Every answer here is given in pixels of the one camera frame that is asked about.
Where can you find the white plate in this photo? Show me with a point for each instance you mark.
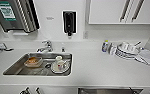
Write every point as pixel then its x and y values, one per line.
pixel 67 68

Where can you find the white mug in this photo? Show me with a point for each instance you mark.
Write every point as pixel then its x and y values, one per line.
pixel 59 63

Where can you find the chrome faucet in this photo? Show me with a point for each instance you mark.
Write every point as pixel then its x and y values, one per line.
pixel 47 45

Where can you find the blue dish soap bottle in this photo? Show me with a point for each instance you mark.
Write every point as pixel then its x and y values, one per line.
pixel 105 48

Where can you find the small white bottle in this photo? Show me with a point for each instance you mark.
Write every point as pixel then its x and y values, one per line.
pixel 111 50

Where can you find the clear container orange food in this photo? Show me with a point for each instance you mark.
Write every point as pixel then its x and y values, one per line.
pixel 33 61

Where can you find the white two-door sink cabinet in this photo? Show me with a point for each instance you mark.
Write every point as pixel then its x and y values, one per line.
pixel 57 91

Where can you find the white bowl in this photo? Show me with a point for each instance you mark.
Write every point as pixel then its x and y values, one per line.
pixel 126 46

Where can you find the steel paper towel dispenser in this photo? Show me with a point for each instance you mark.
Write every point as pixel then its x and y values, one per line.
pixel 21 16

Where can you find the steel sink basin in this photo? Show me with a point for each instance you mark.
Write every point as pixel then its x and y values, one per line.
pixel 14 70

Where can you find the white wall outlet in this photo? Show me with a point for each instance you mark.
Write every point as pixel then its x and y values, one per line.
pixel 85 34

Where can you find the black wall soap dispenser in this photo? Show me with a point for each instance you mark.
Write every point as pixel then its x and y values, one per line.
pixel 69 21

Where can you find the small wall label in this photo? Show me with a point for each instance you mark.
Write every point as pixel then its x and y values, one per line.
pixel 50 18

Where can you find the white wall cabinet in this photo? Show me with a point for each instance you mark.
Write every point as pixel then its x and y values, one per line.
pixel 104 11

